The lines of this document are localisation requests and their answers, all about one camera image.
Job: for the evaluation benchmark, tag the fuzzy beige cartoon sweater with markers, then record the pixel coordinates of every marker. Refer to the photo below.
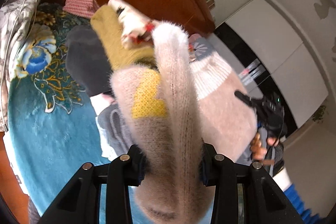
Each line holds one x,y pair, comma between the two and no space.
171,111

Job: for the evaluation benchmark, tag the dark navy folded garment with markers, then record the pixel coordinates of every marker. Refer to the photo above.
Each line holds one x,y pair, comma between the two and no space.
87,62

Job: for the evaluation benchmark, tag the light blue folded shirt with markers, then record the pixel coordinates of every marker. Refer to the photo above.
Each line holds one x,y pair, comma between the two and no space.
100,102

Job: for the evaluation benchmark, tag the light blue floral quilt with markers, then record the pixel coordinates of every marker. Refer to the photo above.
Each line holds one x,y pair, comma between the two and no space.
201,47

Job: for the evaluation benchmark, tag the teal floral plush blanket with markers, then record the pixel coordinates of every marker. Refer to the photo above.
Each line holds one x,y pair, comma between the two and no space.
52,125

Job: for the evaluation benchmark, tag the olive yellow knit sweater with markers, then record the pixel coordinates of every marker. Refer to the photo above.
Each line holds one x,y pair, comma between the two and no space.
105,23

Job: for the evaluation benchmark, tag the pink knitted fabric item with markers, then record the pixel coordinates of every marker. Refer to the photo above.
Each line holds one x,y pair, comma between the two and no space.
82,8

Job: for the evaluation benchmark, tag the grey floral curtain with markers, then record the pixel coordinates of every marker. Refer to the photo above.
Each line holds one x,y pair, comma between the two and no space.
18,11

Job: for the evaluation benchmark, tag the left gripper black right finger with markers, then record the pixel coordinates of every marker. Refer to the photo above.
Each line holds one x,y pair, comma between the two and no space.
219,172

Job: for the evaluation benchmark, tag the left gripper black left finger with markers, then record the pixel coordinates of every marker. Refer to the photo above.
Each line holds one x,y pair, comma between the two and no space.
125,171

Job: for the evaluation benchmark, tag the person's right hand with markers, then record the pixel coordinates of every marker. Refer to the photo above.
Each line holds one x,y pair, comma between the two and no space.
256,148

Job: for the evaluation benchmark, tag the white wardrobe with black stripe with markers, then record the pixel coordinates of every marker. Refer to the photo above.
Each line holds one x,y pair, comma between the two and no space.
270,58

